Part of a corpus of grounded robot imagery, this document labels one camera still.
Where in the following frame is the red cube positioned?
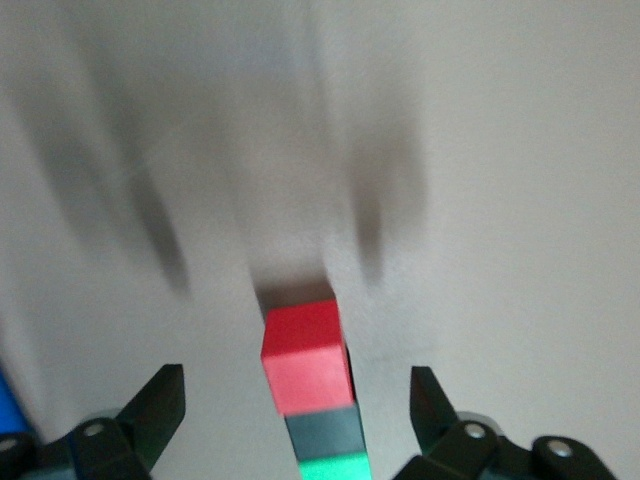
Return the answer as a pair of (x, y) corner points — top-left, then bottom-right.
(260, 298), (357, 416)

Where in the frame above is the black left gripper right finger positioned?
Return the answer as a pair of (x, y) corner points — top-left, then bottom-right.
(394, 366), (621, 480)

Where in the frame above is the green cube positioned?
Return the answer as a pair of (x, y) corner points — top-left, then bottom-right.
(297, 452), (374, 480)

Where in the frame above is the blue plastic storage bin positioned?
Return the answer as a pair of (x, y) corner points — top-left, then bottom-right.
(0, 369), (29, 437)

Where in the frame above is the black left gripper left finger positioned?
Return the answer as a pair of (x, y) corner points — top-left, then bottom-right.
(0, 363), (187, 480)

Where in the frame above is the black cube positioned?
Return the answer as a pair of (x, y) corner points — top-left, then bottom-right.
(283, 404), (366, 461)

